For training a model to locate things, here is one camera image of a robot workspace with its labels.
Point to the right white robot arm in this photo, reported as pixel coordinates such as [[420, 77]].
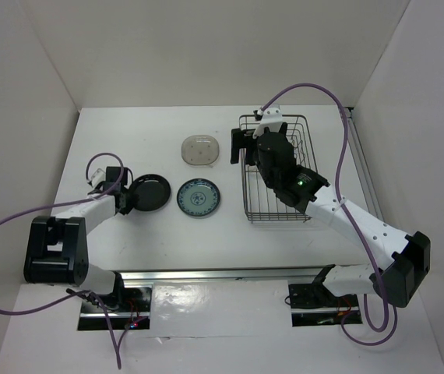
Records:
[[399, 262]]

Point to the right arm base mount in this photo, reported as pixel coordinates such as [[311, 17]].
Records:
[[313, 305]]

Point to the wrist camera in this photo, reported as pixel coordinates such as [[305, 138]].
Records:
[[96, 179], [270, 119]]

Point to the grey wire dish rack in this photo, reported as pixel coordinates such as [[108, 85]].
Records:
[[280, 188]]

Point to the blue floral patterned plate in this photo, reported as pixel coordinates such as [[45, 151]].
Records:
[[198, 198]]

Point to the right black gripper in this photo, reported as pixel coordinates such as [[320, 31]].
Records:
[[242, 139]]

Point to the smoky square glass plate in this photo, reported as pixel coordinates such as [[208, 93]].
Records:
[[200, 150]]

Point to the right side aluminium rail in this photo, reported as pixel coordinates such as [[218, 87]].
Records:
[[357, 156]]

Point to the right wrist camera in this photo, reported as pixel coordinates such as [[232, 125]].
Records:
[[270, 119]]

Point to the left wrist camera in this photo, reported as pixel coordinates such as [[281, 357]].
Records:
[[96, 179]]

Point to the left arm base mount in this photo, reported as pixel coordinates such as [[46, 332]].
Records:
[[129, 308]]

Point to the aluminium rail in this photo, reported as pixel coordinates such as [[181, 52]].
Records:
[[296, 274], [357, 156]]

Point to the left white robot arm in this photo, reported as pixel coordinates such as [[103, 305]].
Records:
[[57, 250]]

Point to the clear textured glass plate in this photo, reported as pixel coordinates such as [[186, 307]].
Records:
[[300, 147]]

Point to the front aluminium rail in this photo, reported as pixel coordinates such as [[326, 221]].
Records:
[[296, 274]]

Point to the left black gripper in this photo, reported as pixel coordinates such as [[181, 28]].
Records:
[[125, 210]]

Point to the black round plate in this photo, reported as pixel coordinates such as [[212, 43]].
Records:
[[149, 192]]

